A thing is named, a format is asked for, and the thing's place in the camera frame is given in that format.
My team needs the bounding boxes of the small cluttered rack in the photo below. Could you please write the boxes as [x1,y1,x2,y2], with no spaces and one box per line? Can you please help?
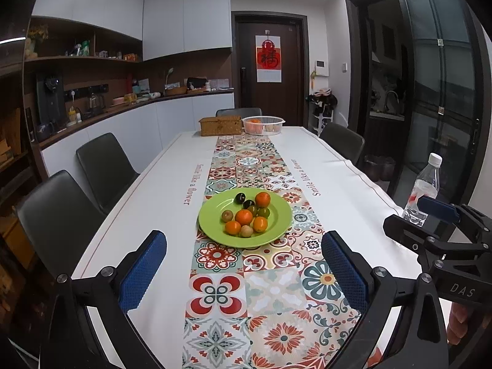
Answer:
[307,88,338,131]

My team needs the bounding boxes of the yellow flower bunch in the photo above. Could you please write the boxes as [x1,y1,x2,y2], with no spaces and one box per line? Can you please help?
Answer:
[26,24,49,52]

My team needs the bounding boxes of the black water dispenser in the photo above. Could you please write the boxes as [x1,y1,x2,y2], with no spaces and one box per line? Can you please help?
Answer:
[36,71,67,124]

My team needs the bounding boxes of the dark framed glass door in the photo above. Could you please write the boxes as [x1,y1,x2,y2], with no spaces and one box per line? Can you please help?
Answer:
[346,0,485,239]

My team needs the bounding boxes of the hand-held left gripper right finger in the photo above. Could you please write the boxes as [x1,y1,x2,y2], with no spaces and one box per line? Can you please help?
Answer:
[321,231,451,369]

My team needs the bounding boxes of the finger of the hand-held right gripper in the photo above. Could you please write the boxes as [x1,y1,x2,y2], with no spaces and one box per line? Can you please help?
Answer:
[383,215,486,267]
[417,196,482,244]

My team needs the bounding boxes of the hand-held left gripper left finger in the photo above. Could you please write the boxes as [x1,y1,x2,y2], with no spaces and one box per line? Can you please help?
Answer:
[38,230,169,369]

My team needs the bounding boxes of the glass kettle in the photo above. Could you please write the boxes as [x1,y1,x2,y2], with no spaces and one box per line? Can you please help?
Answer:
[88,94,107,114]

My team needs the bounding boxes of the white cabinets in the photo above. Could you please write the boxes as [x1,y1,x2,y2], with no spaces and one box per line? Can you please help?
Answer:
[38,91,235,185]
[33,0,231,61]

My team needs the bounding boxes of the red and white door poster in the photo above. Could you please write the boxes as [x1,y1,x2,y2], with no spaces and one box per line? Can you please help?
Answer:
[256,34,283,83]

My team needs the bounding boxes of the person's right hand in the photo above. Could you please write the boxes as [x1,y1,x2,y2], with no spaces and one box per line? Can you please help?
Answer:
[446,302,475,347]

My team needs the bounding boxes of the dark brown door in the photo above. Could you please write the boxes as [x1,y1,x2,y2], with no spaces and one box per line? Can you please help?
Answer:
[232,14,309,127]

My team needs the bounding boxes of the white lower cabinets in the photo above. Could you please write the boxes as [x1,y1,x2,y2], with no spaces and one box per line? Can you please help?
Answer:
[38,91,235,185]

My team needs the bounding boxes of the patterned white tablecloth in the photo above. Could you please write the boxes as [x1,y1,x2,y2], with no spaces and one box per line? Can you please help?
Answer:
[71,126,435,369]

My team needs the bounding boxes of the green plate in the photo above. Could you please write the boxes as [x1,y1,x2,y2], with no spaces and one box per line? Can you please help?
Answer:
[198,189,293,248]

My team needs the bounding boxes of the white plastic basket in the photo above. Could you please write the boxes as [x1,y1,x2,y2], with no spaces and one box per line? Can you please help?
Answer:
[241,116,286,136]

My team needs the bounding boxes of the white upper cabinets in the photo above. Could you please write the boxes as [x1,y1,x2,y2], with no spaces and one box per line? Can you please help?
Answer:
[33,0,231,61]

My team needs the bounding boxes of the dark floor bin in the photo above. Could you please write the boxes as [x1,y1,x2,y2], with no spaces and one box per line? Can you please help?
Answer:
[363,155,396,182]

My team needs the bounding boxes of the woven wicker box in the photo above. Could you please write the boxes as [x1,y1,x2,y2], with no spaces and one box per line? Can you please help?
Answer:
[199,115,243,137]

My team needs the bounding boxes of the dark grey chair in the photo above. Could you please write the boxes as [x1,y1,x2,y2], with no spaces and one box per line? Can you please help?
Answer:
[16,169,116,281]
[215,108,263,118]
[76,133,141,214]
[320,122,365,166]

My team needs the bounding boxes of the clear plastic water bottle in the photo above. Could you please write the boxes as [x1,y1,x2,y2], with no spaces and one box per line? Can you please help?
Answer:
[402,153,443,227]

